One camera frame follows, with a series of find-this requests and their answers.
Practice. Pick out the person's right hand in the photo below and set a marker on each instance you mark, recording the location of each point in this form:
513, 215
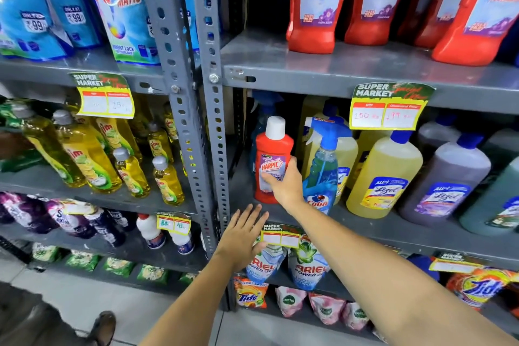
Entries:
288, 189

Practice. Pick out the person's left hand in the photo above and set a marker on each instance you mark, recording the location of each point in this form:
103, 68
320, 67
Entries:
239, 242

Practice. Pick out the person's right thumb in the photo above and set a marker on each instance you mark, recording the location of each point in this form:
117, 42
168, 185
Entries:
271, 182

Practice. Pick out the person's left middle finger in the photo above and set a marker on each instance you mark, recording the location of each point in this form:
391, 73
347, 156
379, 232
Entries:
253, 218

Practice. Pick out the person's left little finger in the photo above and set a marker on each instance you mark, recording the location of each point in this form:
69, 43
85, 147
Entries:
232, 223

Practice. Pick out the small red cleaner bottle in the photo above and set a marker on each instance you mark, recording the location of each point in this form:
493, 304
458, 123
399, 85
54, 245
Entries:
272, 147

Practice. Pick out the person's left forearm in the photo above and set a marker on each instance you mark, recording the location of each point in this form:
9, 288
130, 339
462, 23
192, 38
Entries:
186, 305

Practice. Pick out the person's right forearm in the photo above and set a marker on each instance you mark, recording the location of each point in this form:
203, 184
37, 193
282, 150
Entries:
377, 276

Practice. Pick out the small yellow price tag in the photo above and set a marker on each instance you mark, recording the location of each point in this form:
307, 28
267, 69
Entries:
454, 264
280, 238
174, 223

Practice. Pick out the white bottle with red cap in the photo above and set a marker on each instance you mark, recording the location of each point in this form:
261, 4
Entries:
151, 232
182, 242

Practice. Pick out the green scrub pad packet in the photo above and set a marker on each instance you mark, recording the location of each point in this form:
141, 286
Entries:
187, 279
82, 260
45, 252
118, 267
153, 274

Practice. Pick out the orange detergent packet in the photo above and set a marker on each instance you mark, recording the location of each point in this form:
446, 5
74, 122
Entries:
250, 293
480, 287

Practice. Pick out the green and white detergent pouch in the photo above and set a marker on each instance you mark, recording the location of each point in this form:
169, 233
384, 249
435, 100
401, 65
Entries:
308, 268

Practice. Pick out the pink handwash refill pouch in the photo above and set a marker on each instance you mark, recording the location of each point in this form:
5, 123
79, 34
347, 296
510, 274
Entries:
290, 301
355, 316
326, 309

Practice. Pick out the yellow floor cleaner bottle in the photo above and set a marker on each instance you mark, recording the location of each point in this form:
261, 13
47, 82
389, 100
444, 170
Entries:
385, 167

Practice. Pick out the dark fabric softener bottle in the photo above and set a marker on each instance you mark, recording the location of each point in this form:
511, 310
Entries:
107, 228

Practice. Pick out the grey metal shelving rack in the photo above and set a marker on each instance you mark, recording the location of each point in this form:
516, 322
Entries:
324, 68
170, 45

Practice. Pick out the row of yellow dish liquid bottles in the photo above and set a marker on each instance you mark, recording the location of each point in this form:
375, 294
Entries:
87, 159

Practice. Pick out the purple fabric softener pouch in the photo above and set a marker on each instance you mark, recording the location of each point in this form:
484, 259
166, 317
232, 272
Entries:
28, 212
71, 218

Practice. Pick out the person's black shoe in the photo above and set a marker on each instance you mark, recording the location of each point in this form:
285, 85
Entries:
103, 329

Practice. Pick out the lavender floor cleaner bottle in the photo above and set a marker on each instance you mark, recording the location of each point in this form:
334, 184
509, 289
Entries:
450, 179
436, 135

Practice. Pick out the person's trouser leg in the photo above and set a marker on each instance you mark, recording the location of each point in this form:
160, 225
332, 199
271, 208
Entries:
32, 317

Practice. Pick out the green floor cleaner bottle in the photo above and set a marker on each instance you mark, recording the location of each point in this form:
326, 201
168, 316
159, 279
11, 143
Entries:
502, 143
496, 204

